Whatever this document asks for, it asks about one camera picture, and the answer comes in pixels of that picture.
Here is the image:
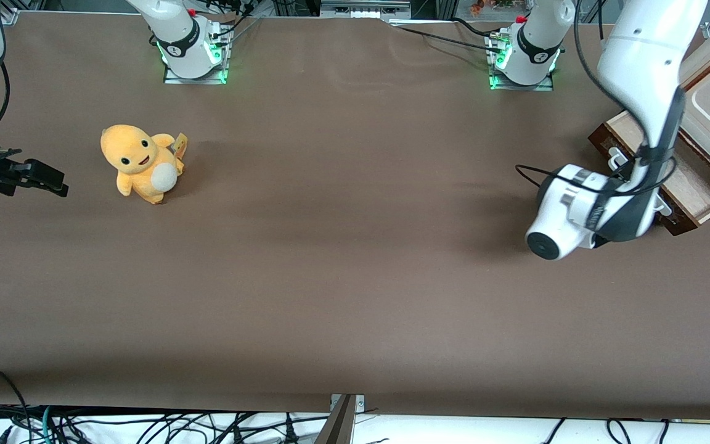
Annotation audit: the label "grey metal profile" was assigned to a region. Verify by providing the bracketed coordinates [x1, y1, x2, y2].
[315, 395, 357, 444]

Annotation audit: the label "black base cable bundle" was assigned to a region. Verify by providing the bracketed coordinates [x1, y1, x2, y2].
[207, 0, 263, 47]

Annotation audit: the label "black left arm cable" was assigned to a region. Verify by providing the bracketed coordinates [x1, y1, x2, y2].
[515, 0, 679, 197]

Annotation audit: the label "small metal bracket plate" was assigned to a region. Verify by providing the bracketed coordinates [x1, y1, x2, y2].
[330, 393, 365, 413]

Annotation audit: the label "yellow plush toy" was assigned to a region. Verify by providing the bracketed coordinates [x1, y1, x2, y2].
[100, 124, 189, 205]

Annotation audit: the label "long black table cable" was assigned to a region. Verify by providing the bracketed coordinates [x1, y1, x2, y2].
[389, 23, 504, 53]

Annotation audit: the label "clear arm base plate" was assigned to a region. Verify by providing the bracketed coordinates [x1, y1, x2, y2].
[163, 28, 229, 85]
[488, 34, 556, 92]

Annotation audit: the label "tangled black cable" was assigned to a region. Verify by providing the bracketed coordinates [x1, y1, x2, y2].
[53, 410, 331, 444]

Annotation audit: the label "aluminium frame piece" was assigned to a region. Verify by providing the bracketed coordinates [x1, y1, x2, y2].
[320, 0, 412, 19]

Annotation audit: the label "dark wooden drawer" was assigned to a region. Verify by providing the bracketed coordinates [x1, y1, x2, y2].
[588, 110, 710, 237]

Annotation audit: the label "orange background objects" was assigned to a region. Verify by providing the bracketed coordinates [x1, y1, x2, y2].
[469, 0, 516, 16]

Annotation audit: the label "short black table cable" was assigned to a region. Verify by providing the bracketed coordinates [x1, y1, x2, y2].
[451, 17, 497, 38]

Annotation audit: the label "brown table cover sheet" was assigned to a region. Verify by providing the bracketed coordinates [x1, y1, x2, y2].
[0, 11, 710, 421]

